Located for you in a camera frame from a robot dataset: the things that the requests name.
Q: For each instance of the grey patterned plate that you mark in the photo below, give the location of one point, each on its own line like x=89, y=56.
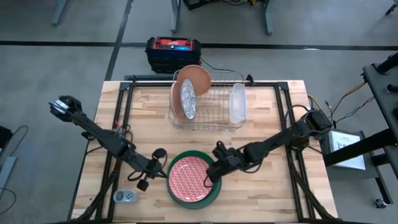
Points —
x=188, y=99

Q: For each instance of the white paper sheet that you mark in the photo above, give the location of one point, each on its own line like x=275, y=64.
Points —
x=345, y=146

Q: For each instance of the clear plastic utensil holder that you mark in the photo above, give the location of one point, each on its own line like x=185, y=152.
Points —
x=237, y=102

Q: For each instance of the grey power outlet block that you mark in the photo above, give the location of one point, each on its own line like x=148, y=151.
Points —
x=125, y=196

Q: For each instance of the red black power station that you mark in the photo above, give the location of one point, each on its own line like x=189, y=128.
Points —
x=172, y=56

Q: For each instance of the grey flat floor plate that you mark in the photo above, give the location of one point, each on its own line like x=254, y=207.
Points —
x=7, y=172

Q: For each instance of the black floor box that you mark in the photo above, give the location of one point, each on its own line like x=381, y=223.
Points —
x=3, y=137

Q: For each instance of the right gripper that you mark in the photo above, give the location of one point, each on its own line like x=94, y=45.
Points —
x=230, y=158

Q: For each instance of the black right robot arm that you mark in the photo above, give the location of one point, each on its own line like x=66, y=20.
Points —
x=280, y=140

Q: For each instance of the red zigzag patterned plate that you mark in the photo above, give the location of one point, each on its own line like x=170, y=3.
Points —
x=186, y=180

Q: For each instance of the black chair leg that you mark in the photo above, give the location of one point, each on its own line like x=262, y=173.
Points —
x=391, y=7

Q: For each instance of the black equipment stand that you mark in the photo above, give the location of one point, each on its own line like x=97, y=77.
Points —
x=381, y=90

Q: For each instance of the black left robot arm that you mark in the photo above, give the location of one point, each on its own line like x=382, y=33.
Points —
x=102, y=138

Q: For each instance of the grey table leg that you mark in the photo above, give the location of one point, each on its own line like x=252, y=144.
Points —
x=59, y=12
x=175, y=15
x=269, y=17

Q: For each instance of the green bowl plate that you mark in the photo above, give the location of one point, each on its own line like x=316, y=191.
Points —
x=189, y=153

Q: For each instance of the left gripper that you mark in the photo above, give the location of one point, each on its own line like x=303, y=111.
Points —
x=150, y=168

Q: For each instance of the caster wheel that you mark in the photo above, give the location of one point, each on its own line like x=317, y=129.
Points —
x=380, y=203

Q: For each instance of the black metal table frame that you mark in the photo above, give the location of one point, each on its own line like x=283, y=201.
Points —
x=149, y=84

